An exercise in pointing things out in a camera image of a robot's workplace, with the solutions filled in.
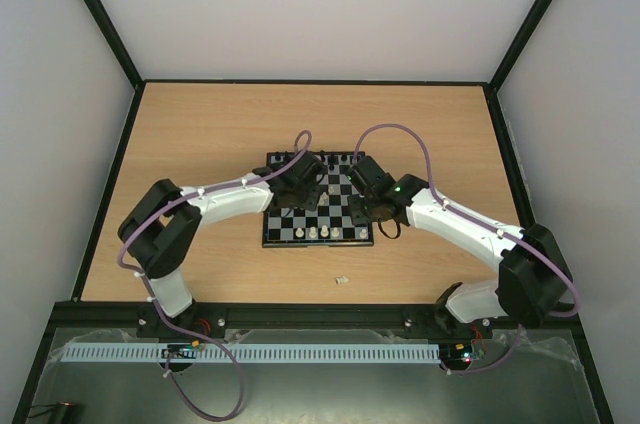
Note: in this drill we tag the black aluminium mounting rail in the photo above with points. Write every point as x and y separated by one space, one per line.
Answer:
216 319

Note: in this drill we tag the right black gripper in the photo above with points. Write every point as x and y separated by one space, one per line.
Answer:
365 211

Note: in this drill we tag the black enclosure frame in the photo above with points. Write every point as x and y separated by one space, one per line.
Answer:
100 15

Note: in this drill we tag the pile of white chess pieces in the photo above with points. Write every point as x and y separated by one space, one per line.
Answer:
325 195

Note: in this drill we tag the black cylinder on lower shelf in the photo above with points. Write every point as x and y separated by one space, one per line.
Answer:
63 413

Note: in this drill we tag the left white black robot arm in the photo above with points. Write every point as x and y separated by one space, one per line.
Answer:
158 232

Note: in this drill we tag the folding black white chessboard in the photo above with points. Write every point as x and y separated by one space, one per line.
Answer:
279 226

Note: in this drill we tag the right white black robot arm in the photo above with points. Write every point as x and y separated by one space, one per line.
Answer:
531 273

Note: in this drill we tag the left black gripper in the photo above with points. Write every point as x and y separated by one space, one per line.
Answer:
311 204

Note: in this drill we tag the light blue slotted cable duct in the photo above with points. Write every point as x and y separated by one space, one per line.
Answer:
253 353

